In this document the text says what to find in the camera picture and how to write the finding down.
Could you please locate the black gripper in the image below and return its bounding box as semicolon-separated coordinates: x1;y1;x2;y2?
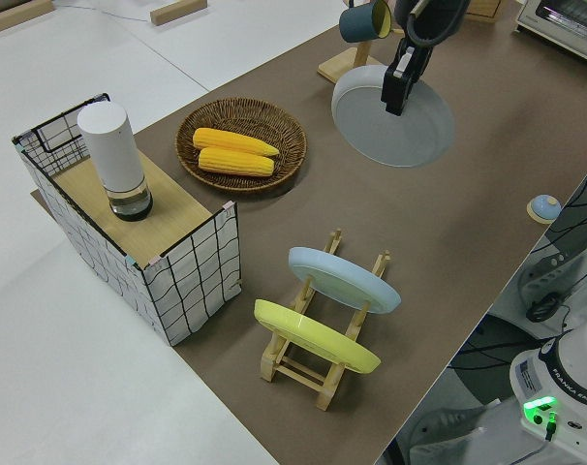
380;37;433;117

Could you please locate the gray plate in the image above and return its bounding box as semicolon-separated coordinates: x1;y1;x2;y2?
330;65;456;170

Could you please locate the light blue plate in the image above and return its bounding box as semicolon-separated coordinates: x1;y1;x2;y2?
288;246;402;315

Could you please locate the yellow plate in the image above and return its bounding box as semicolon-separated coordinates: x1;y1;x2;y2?
253;298;382;375

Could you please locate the wooden plate rack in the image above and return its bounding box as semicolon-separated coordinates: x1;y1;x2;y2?
259;228;391;412

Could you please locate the wooden mug stand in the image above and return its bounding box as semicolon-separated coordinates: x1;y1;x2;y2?
317;28;404;89

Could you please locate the teal mug yellow inside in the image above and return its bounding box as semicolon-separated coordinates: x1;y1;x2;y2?
339;0;392;44

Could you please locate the wooden drawer box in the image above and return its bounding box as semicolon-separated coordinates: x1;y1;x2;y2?
465;0;503;23

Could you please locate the brown table mat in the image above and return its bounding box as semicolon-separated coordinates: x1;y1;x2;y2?
30;0;587;465

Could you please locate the yellow corn cob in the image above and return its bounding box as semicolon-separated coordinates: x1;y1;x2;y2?
192;127;280;157
197;147;276;178

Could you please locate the white toaster oven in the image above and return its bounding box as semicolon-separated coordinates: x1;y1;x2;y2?
510;0;587;70

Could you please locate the blue call bell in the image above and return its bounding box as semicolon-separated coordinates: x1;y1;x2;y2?
526;194;561;224

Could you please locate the brown wicker basket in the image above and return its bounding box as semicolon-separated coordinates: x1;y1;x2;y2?
175;98;308;195

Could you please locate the wooden block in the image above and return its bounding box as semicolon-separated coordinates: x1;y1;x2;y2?
0;0;55;34
149;0;208;26

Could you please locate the white cylindrical grinder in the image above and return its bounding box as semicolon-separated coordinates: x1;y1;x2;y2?
77;101;154;223

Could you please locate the green lit plug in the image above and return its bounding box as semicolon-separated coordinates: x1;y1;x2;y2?
521;394;562;443

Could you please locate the black cable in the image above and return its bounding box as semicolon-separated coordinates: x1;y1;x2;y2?
460;333;559;372
540;186;587;256

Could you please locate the wire grid storage box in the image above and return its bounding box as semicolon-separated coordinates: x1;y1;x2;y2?
11;91;241;348

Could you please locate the thin gray wire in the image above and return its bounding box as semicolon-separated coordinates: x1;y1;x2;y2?
55;0;150;23

